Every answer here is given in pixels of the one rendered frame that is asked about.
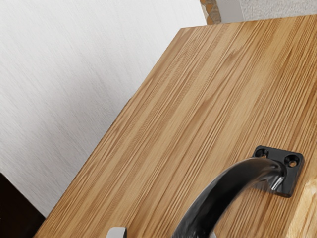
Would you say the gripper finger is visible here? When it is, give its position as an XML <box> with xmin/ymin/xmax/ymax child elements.
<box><xmin>106</xmin><ymin>226</ymin><xmax>128</xmax><ymax>238</ymax></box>

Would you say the wooden cabinet with black handle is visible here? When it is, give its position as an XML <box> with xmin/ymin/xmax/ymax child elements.
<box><xmin>33</xmin><ymin>13</ymin><xmax>317</xmax><ymax>238</ymax></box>

